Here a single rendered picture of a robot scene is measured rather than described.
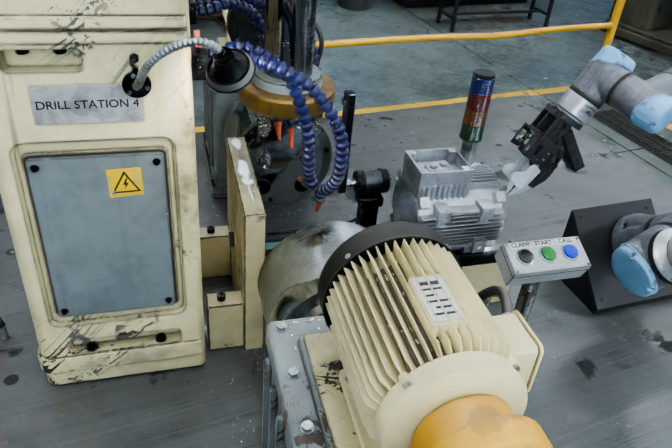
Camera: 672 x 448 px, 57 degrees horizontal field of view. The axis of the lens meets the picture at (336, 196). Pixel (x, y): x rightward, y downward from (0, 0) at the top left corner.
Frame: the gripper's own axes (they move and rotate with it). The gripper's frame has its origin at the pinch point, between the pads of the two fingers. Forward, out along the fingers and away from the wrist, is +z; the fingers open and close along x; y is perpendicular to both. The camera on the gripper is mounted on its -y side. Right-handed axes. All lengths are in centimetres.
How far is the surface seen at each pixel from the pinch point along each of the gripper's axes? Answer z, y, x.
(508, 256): 7.0, 8.2, 18.6
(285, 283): 25, 50, 25
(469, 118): -3.4, -4.0, -34.5
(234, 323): 50, 43, 8
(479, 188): 3.5, 6.3, -2.3
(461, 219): 10.1, 8.9, 2.4
